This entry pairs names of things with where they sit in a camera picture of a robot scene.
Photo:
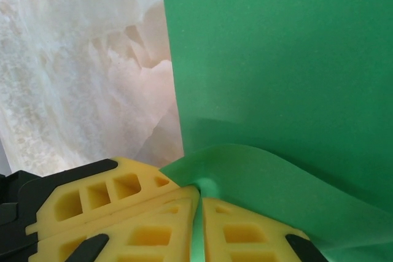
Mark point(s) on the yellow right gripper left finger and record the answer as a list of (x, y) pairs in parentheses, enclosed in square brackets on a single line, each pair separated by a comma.
[(147, 234)]

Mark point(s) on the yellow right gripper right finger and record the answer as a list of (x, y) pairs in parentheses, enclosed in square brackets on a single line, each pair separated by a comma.
[(239, 234)]

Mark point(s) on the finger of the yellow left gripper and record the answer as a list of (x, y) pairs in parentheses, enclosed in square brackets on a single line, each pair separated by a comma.
[(147, 179)]

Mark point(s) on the green square paper sheet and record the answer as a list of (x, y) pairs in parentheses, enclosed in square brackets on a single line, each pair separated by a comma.
[(276, 59)]

